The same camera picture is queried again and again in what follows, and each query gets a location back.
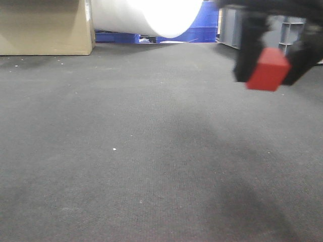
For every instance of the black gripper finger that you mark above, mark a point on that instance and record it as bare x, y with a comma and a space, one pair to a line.
254, 25
304, 53

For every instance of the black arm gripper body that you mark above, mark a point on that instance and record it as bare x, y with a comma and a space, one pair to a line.
310, 10

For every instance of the red magnetic cube block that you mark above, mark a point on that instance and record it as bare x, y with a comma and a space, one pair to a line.
271, 69

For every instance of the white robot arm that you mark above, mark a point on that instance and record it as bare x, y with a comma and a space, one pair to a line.
258, 66

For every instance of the blue stacked crates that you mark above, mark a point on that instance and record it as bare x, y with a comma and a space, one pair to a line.
168, 19

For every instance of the dark grey table mat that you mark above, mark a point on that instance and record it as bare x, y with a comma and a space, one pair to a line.
156, 143

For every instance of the cardboard box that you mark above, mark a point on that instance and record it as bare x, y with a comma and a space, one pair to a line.
46, 28

